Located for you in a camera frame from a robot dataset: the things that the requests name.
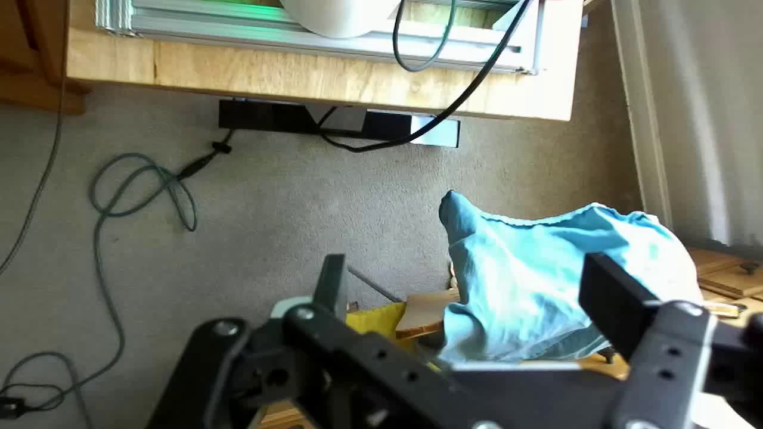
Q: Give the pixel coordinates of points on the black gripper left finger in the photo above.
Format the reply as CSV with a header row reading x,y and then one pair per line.
x,y
332,283

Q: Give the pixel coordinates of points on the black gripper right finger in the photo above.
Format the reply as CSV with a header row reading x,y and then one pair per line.
x,y
616,302

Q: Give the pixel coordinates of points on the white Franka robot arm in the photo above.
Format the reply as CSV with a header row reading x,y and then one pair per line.
x,y
338,16

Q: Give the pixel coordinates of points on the yellow chair cushion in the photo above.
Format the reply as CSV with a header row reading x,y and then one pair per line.
x,y
374,320

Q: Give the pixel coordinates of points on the blue cloth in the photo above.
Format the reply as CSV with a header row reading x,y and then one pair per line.
x,y
526,278

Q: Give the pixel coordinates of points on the black power strip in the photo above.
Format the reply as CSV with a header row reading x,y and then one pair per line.
x,y
264,115

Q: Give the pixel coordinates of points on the small grey box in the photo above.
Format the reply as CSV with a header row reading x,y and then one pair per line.
x,y
442,133

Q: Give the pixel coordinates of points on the light wooden robot table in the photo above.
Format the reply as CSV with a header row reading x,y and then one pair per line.
x,y
239,78

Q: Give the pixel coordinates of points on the aluminium base frame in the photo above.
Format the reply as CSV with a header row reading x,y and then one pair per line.
x,y
239,30

